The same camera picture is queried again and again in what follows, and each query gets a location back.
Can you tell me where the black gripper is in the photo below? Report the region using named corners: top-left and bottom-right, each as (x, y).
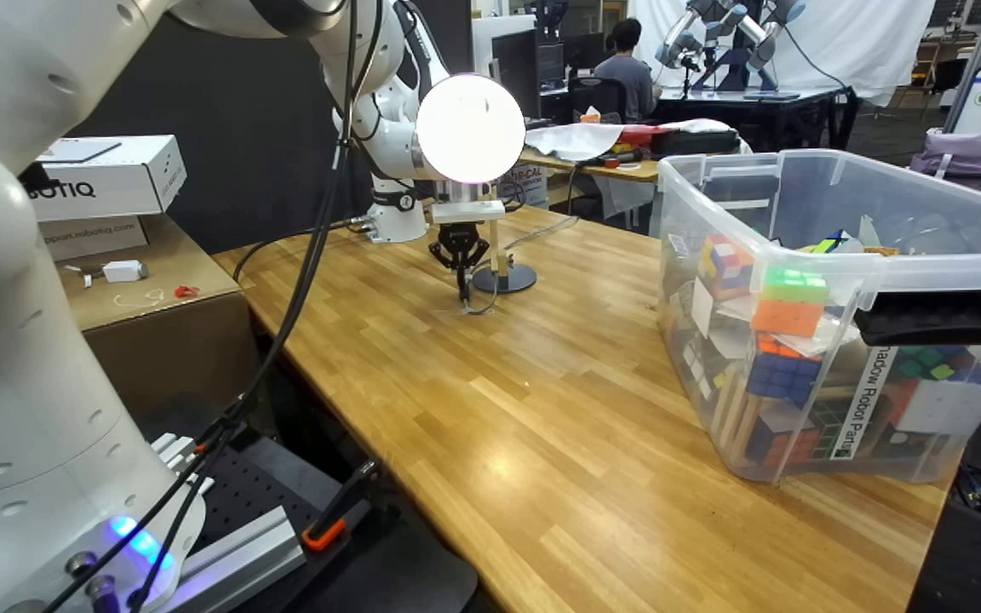
top-left (430, 218), bottom-right (499, 307)

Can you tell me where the purple bag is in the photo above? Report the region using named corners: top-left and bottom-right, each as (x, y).
top-left (911, 119), bottom-right (981, 198)

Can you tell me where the black office chair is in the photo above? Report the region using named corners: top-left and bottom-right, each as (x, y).
top-left (565, 67), bottom-right (626, 126)

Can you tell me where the white label strip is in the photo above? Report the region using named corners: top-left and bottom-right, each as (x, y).
top-left (825, 345), bottom-right (903, 462)

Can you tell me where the silver metal bracket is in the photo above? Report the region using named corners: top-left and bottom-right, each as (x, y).
top-left (147, 428), bottom-right (218, 497)

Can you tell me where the white cloth on desk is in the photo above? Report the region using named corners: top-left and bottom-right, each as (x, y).
top-left (511, 119), bottom-right (632, 164)

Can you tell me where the small white adapter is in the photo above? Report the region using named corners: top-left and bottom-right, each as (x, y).
top-left (98, 258), bottom-right (150, 287)

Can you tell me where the blue puzzle cube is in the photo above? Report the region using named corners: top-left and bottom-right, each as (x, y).
top-left (743, 351), bottom-right (825, 409)

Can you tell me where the white curtain sheet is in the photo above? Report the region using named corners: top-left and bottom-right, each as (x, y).
top-left (623, 0), bottom-right (940, 110)

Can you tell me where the seated person grey shirt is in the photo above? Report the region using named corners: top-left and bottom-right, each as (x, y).
top-left (590, 15), bottom-right (669, 126)

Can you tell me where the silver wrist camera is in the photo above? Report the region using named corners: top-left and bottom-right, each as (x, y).
top-left (434, 193), bottom-right (511, 230)

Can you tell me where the wooden background desk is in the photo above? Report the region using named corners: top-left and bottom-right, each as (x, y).
top-left (502, 147), bottom-right (669, 190)

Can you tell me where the green puzzle cube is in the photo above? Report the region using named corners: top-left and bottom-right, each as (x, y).
top-left (893, 345), bottom-right (981, 390)

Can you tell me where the white robot arm black-banded base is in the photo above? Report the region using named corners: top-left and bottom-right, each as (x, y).
top-left (349, 0), bottom-right (452, 250)

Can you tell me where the black background table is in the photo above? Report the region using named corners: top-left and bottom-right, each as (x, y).
top-left (654, 86), bottom-right (866, 155)

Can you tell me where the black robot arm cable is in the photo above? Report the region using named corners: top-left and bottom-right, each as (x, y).
top-left (41, 0), bottom-right (391, 613)

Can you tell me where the black breadboard platform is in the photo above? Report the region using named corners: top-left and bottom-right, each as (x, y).
top-left (145, 428), bottom-right (485, 613)

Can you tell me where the black computer monitor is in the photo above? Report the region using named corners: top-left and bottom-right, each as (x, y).
top-left (489, 26), bottom-right (569, 123)

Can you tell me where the grey gripper rig on tripod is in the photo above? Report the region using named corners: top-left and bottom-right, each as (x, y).
top-left (657, 0), bottom-right (811, 97)

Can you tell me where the white Robotiq cardboard box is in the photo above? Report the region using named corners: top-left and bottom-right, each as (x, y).
top-left (22, 134), bottom-right (190, 226)

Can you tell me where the clear plastic storage box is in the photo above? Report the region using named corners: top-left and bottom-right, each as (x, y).
top-left (654, 147), bottom-right (981, 486)

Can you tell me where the aluminium extrusion rail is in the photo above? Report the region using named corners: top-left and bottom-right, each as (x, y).
top-left (163, 504), bottom-right (314, 613)

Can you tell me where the black clamp orange handle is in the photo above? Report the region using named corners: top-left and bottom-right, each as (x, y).
top-left (296, 457), bottom-right (386, 558)
top-left (184, 386), bottom-right (263, 459)

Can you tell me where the pastel green orange cube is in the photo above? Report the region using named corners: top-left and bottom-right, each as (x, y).
top-left (750, 264), bottom-right (835, 342)

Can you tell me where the brown cardboard box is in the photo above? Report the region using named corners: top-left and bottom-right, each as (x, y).
top-left (53, 216), bottom-right (268, 441)

